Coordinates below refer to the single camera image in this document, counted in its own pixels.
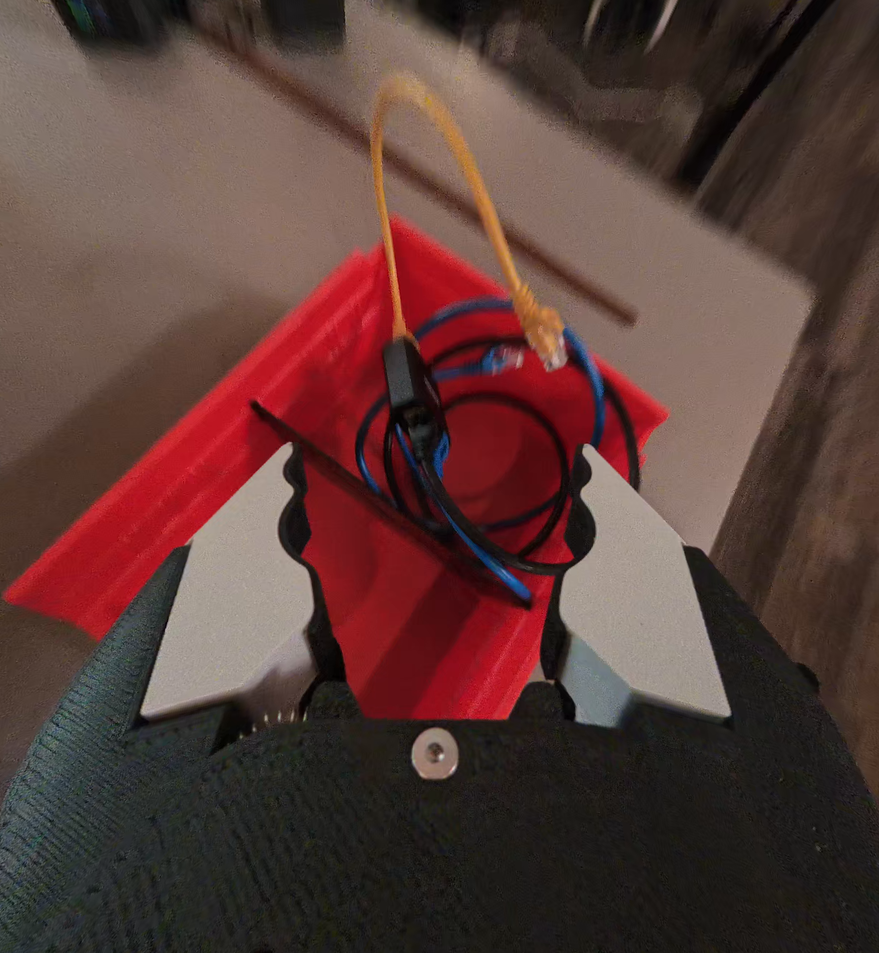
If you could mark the black bin divider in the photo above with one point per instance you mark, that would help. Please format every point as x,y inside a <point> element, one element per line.
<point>335,469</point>

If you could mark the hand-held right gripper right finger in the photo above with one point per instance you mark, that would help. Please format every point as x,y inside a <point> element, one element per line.
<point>633,595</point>

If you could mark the red plastic bin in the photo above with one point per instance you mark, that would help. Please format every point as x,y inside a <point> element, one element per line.
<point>439,640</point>

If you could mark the black ethernet splitter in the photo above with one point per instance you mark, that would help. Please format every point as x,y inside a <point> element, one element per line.
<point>402,376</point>

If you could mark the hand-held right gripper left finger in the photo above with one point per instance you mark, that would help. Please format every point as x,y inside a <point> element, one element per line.
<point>223,595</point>

